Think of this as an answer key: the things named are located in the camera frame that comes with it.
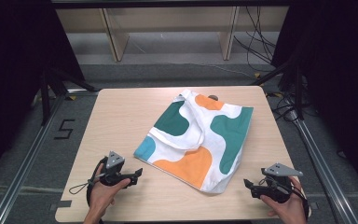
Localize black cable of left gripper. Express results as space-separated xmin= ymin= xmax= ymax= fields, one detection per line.
xmin=86 ymin=156 xmax=109 ymax=208

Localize grey lanyard loop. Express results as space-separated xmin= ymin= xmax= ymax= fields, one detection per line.
xmin=68 ymin=173 xmax=106 ymax=196

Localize white tote bag colourful patches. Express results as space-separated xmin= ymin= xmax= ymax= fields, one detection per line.
xmin=132 ymin=89 xmax=255 ymax=194

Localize bundle of black floor cables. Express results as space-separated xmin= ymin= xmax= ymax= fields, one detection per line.
xmin=233 ymin=6 xmax=278 ymax=73

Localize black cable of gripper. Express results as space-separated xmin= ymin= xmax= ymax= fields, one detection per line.
xmin=287 ymin=176 xmax=310 ymax=220
xmin=86 ymin=156 xmax=109 ymax=208

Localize person's right hand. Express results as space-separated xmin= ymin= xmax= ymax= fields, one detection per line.
xmin=259 ymin=176 xmax=308 ymax=220

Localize black coiled floor cables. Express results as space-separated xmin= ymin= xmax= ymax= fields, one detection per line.
xmin=265 ymin=91 xmax=304 ymax=123

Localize person's left hand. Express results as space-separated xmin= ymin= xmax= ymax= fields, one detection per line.
xmin=88 ymin=163 xmax=131 ymax=216

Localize grey tape strip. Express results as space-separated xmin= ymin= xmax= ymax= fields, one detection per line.
xmin=48 ymin=200 xmax=73 ymax=213

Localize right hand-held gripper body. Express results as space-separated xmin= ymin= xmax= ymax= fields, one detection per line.
xmin=255 ymin=162 xmax=304 ymax=203

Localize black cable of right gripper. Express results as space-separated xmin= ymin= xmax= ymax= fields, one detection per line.
xmin=287 ymin=176 xmax=310 ymax=220

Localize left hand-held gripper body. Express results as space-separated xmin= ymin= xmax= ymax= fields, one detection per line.
xmin=99 ymin=150 xmax=138 ymax=188

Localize black curtain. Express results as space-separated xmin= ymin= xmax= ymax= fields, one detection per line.
xmin=270 ymin=0 xmax=358 ymax=200
xmin=0 ymin=0 xmax=86 ymax=185

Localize aluminium frame rail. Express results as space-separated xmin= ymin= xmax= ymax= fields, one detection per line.
xmin=0 ymin=88 xmax=101 ymax=224
xmin=287 ymin=110 xmax=358 ymax=224

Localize black metal stand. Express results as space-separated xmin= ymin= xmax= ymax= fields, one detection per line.
xmin=249 ymin=54 xmax=306 ymax=121
xmin=39 ymin=65 xmax=99 ymax=126

